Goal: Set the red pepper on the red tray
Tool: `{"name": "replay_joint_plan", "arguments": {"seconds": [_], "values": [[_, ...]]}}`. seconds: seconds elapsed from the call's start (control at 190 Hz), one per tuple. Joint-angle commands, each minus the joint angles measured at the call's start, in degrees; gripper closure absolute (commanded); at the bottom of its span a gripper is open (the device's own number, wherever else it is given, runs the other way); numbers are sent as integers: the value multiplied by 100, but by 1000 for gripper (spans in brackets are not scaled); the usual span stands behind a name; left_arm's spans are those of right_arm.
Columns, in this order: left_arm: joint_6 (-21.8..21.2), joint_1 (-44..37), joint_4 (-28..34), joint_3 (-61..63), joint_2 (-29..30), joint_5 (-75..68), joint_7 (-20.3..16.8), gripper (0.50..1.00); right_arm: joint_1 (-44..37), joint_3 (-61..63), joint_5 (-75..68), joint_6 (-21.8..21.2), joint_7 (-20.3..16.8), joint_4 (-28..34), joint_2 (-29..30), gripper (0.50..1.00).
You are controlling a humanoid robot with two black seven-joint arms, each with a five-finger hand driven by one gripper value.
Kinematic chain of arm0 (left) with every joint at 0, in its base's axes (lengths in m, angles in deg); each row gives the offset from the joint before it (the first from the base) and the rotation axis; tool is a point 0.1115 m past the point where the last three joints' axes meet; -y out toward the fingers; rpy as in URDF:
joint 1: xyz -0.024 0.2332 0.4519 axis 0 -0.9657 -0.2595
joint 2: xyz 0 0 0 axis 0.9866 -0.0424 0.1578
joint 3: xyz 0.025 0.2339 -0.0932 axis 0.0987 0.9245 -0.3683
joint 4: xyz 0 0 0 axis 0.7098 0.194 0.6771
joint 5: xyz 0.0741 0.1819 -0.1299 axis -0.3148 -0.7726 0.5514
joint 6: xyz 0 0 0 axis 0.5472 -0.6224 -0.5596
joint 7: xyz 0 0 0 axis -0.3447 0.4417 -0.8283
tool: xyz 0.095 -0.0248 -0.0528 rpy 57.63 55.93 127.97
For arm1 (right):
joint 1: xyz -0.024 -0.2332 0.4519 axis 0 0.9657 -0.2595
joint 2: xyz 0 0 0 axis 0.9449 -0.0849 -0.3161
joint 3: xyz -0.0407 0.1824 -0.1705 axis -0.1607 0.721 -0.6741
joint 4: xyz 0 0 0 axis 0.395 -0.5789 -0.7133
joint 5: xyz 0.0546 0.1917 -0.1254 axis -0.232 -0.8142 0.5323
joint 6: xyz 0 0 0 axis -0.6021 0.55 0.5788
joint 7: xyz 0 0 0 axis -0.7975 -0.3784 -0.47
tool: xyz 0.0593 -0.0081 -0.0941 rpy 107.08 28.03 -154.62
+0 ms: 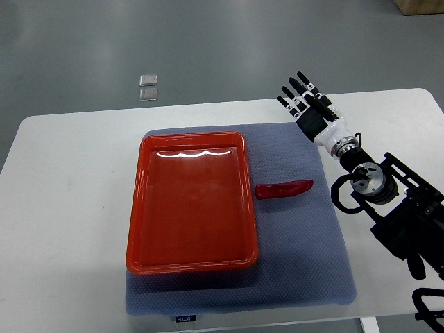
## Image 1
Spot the white table leg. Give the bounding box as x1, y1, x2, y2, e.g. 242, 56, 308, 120
360, 316, 380, 333

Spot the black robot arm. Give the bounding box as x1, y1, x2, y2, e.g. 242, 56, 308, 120
277, 72, 443, 280

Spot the red plastic tray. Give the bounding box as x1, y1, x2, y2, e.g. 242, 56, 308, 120
126, 131, 259, 276

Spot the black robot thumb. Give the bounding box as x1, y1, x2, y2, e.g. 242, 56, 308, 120
304, 94, 337, 122

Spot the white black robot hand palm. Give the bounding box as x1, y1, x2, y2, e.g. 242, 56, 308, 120
296, 97, 351, 151

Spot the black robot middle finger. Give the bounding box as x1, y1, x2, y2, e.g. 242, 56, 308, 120
289, 77, 314, 103

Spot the red pepper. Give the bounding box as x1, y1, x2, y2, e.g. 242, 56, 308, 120
255, 180, 314, 200

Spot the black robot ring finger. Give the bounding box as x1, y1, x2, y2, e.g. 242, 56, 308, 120
281, 86, 307, 112

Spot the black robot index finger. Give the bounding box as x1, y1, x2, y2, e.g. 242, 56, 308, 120
297, 71, 323, 99

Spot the upper floor metal plate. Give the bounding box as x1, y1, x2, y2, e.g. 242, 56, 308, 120
139, 74, 157, 87

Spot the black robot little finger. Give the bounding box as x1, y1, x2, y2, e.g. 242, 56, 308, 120
277, 96, 300, 119

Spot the black table label tag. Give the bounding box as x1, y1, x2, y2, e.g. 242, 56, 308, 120
175, 315, 197, 323

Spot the blue-grey mesh mat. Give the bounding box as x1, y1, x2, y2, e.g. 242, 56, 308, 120
126, 122, 357, 316

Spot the wooden box corner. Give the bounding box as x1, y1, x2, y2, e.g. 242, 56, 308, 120
393, 0, 444, 16

